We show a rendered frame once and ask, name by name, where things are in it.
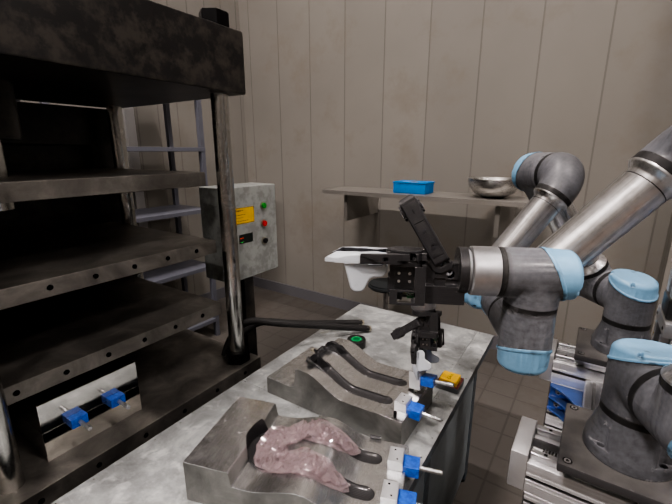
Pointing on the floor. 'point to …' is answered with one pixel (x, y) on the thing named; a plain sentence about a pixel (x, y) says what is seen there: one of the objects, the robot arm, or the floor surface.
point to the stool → (380, 289)
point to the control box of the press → (255, 230)
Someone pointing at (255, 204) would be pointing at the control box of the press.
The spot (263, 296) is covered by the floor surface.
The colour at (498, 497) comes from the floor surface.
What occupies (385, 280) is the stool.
